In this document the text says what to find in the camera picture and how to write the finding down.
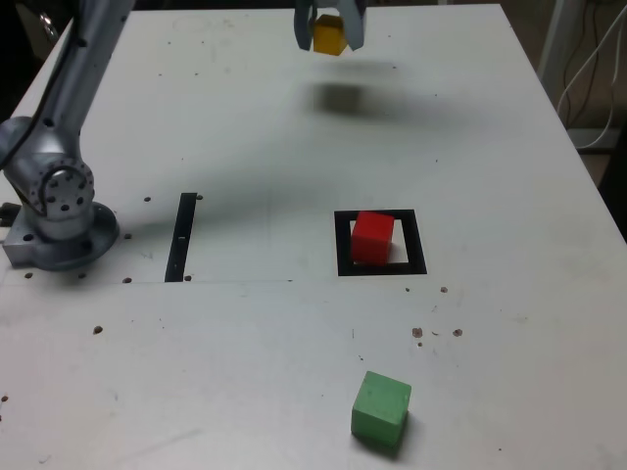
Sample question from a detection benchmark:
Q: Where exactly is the yellow cube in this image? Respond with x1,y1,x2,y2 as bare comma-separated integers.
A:
312,14,350,56

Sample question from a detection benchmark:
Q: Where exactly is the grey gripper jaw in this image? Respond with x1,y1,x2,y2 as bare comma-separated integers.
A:
336,0,368,54

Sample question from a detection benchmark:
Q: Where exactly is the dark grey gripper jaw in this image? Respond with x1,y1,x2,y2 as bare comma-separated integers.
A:
292,3,317,52

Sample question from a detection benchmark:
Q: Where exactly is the white post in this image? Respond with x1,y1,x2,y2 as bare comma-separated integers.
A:
536,0,580,84

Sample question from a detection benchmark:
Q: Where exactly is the white cable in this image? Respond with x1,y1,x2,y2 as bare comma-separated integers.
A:
580,61,621,149
557,19,627,129

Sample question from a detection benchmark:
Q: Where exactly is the red cube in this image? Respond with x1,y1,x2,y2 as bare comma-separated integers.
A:
350,211,396,266

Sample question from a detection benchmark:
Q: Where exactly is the black tape square outline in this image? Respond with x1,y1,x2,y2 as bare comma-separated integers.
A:
333,209,428,278

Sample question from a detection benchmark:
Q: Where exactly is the green cube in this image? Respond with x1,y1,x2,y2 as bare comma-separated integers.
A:
350,370,412,450

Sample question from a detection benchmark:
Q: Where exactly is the black tape strip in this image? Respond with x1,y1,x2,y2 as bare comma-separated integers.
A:
164,192,198,284

